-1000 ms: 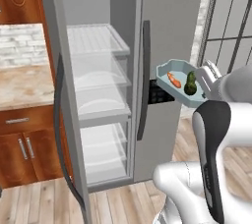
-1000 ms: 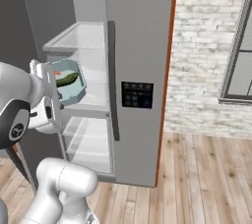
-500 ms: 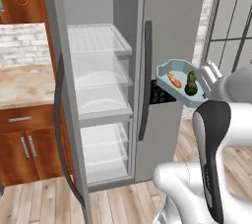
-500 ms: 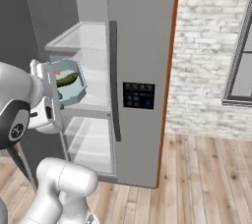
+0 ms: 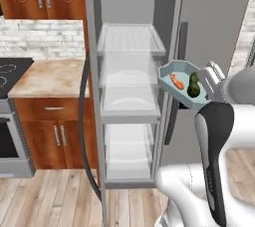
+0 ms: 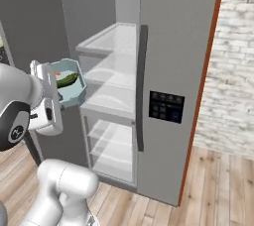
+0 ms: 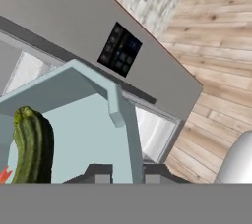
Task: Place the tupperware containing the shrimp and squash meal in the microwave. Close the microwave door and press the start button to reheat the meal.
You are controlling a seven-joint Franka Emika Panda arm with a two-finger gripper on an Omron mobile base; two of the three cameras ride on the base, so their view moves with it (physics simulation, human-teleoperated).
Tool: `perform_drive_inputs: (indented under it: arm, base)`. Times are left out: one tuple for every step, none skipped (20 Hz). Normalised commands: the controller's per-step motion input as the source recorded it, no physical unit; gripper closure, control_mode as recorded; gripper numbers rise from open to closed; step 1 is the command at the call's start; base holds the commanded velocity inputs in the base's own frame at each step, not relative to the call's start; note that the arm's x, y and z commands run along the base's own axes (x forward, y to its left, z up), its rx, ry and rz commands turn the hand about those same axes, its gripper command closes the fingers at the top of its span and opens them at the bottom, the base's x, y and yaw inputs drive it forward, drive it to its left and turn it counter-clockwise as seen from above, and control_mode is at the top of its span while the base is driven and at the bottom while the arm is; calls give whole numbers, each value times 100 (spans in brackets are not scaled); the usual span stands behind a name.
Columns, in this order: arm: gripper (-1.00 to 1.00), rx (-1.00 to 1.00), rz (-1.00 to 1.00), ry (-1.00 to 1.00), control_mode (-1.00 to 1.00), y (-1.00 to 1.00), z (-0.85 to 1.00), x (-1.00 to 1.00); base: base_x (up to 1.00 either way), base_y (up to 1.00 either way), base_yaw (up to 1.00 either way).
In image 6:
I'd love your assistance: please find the grey fridge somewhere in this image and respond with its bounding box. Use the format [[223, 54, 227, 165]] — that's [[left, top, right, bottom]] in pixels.
[[58, 0, 223, 207]]

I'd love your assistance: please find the grey open fridge door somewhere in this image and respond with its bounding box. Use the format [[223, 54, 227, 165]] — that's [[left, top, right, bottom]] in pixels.
[[0, 0, 89, 169]]

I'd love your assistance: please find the red-brown side panel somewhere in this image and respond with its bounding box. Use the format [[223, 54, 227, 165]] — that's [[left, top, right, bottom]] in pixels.
[[177, 0, 228, 207]]

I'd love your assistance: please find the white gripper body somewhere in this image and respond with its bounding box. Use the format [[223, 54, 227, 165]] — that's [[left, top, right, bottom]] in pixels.
[[41, 62, 64, 136]]

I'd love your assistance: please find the teal tupperware container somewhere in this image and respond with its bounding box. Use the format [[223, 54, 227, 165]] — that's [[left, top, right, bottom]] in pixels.
[[49, 57, 88, 109]]

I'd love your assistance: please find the glass fridge shelf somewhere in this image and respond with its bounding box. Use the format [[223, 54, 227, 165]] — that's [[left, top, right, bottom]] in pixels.
[[75, 22, 138, 56], [79, 70, 137, 120], [86, 119, 135, 184]]

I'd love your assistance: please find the green squash slice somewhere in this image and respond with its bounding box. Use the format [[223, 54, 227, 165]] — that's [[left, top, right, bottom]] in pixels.
[[56, 72, 79, 89]]

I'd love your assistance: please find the grey closed fridge door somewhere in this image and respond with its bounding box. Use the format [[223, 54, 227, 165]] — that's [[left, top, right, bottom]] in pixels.
[[136, 0, 223, 207]]

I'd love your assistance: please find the dark grey fridge door handle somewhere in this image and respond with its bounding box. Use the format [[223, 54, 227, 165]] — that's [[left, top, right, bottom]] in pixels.
[[136, 24, 149, 153]]

